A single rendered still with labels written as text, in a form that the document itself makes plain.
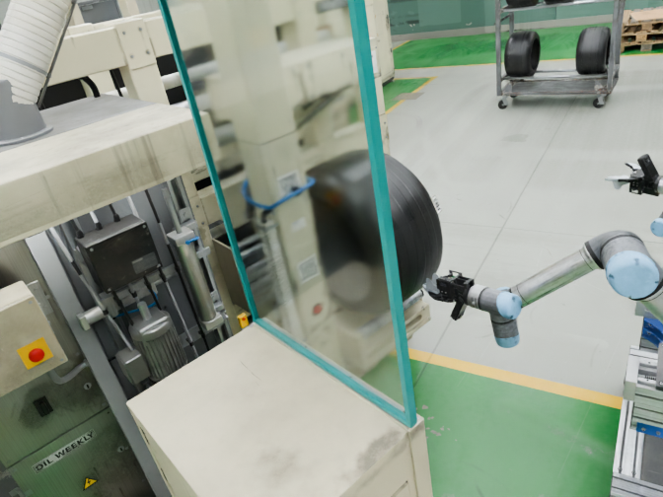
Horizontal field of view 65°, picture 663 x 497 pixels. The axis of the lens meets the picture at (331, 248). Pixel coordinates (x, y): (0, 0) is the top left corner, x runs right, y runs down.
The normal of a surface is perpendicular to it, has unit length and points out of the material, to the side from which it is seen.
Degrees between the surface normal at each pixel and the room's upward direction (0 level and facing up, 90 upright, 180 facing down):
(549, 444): 0
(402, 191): 45
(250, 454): 0
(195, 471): 0
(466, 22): 90
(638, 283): 84
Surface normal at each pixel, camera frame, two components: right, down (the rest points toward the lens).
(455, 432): -0.17, -0.86
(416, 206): 0.47, -0.22
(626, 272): -0.34, 0.43
